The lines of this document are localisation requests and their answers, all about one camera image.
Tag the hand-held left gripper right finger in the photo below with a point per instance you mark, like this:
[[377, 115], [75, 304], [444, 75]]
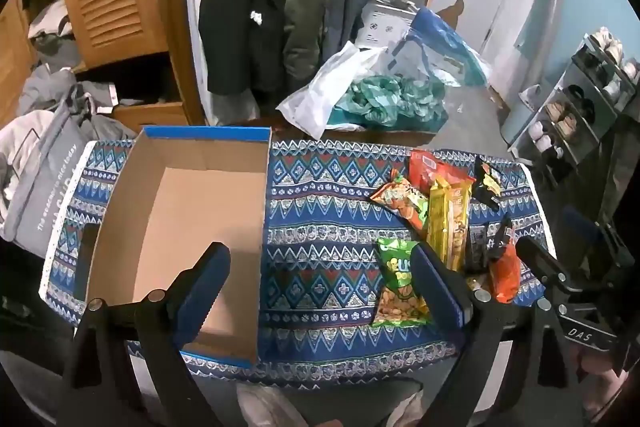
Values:
[[435, 287]]

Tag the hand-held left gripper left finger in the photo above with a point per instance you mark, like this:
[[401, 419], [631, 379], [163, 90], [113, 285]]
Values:
[[205, 287]]

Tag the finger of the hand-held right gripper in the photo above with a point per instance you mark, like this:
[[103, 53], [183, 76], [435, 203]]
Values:
[[587, 224], [540, 264]]

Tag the long yellow snack packet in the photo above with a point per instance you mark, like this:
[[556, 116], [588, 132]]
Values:
[[447, 222]]

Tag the blue-edged cardboard box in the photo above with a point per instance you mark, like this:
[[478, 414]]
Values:
[[190, 217]]

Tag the black and yellow snack packet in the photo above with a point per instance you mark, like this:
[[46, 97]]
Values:
[[485, 184]]

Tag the person's right hand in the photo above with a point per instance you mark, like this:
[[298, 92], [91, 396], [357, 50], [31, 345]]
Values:
[[607, 379]]

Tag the orange and green snack packet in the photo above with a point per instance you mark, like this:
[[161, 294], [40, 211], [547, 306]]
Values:
[[400, 202]]

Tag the grey shoe rack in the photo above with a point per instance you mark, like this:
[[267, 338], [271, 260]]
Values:
[[575, 117]]

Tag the red snack packet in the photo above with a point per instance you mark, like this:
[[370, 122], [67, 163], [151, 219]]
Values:
[[425, 169]]

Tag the black flat device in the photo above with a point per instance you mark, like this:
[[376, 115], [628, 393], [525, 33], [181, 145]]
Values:
[[86, 257]]

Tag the blue patterned tablecloth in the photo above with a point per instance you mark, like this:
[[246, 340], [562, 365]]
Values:
[[320, 207]]

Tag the grey fabric laundry bag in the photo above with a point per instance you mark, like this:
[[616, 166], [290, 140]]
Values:
[[45, 187]]

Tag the white plastic bag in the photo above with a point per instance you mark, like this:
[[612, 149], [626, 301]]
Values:
[[320, 92]]

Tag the blue plastic bag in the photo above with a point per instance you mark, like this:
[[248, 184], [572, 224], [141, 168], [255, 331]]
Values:
[[440, 42]]

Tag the grey clothes pile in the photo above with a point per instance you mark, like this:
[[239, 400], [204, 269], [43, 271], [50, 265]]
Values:
[[50, 87]]

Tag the white cardboard box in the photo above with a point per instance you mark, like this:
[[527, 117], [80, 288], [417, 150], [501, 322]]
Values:
[[385, 22]]

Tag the wooden wardrobe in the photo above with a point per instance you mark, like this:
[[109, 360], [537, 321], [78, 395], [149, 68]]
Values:
[[185, 7]]

